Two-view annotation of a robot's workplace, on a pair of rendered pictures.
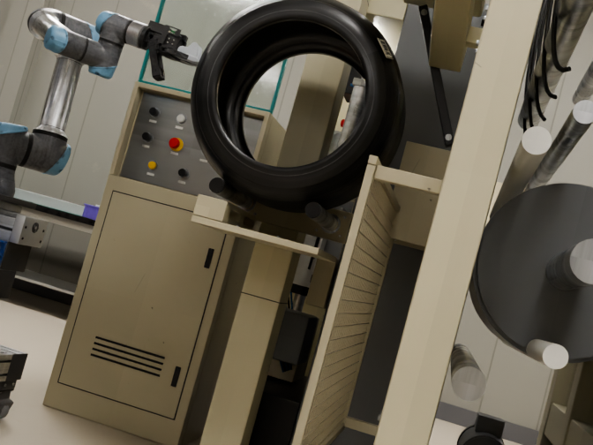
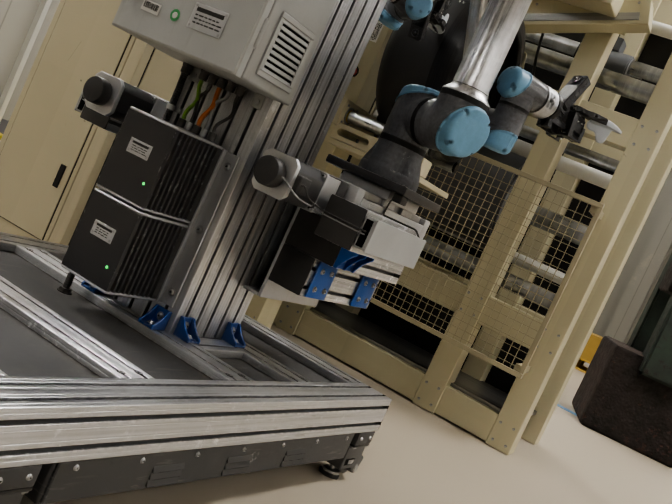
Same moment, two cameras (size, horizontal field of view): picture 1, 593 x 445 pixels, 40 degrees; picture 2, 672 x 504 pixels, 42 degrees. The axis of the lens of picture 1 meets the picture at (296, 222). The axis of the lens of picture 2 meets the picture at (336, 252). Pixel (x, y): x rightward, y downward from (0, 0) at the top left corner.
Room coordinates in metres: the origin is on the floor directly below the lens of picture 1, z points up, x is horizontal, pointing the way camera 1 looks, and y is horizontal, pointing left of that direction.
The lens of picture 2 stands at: (1.74, 3.15, 0.65)
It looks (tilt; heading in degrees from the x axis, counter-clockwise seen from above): 4 degrees down; 283
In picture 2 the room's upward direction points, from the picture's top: 25 degrees clockwise
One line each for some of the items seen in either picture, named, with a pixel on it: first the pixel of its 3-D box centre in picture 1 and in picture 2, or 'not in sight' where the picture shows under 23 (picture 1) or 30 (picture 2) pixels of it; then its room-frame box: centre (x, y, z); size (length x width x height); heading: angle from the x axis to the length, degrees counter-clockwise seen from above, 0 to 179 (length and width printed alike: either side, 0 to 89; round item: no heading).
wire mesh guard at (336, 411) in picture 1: (354, 319); (454, 243); (2.11, -0.21, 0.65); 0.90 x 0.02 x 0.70; 168
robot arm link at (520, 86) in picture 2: not in sight; (521, 89); (1.97, 1.08, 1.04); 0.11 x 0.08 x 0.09; 50
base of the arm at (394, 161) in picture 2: not in sight; (395, 161); (2.17, 1.11, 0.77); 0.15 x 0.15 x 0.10
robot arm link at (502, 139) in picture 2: not in sight; (499, 127); (1.99, 1.07, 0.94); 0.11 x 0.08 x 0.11; 140
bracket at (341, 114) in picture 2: (288, 213); (361, 125); (2.57, 0.03, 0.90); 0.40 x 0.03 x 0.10; 78
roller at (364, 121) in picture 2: (232, 193); (389, 132); (2.42, 0.21, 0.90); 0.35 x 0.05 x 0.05; 168
